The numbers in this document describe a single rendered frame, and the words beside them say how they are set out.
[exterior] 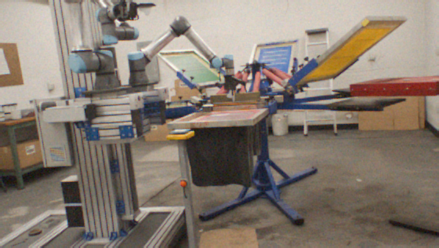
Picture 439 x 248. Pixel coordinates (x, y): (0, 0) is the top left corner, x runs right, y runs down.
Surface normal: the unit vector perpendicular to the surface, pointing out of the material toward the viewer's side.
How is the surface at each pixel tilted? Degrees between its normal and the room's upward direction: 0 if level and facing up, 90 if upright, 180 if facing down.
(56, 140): 90
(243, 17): 90
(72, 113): 90
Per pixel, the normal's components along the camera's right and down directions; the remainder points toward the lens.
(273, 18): -0.31, 0.18
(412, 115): -0.32, -0.04
